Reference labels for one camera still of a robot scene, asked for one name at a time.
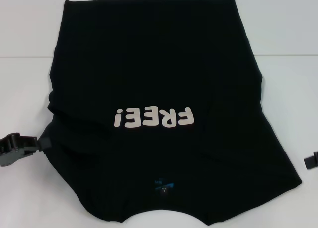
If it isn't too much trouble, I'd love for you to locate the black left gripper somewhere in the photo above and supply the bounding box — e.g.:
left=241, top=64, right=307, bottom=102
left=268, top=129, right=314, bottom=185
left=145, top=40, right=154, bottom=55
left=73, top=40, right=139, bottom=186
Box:
left=0, top=132, right=52, bottom=167

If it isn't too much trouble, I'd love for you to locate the black shirt with FREE print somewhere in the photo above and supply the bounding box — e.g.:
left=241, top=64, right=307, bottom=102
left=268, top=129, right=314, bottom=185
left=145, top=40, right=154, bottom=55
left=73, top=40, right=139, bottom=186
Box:
left=37, top=0, right=303, bottom=228

